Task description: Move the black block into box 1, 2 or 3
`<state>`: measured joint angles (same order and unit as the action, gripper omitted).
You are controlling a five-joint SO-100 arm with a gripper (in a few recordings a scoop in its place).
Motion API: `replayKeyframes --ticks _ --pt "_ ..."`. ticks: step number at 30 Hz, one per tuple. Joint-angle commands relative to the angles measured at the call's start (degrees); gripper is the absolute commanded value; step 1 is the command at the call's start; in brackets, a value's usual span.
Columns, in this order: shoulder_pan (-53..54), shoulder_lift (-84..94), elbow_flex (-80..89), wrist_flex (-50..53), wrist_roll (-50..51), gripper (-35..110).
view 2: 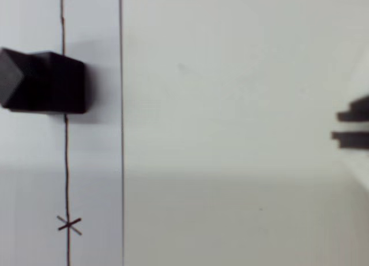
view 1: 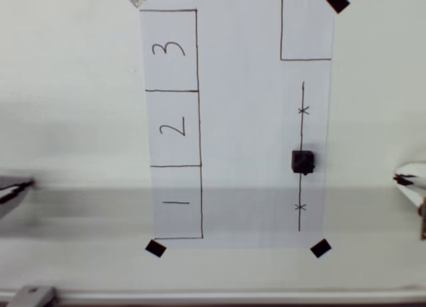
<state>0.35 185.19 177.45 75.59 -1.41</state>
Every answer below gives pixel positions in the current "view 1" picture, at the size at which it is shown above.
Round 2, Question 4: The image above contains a black cube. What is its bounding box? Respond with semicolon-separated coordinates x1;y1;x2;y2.
291;143;318;176

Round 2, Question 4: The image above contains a white paper sheet with markings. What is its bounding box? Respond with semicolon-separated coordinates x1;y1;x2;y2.
138;0;335;250

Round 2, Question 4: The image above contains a grey metal clamp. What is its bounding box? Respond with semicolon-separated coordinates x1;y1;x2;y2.
9;286;58;307

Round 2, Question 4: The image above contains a dark grey flat object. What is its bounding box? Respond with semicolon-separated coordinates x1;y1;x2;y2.
0;175;36;221

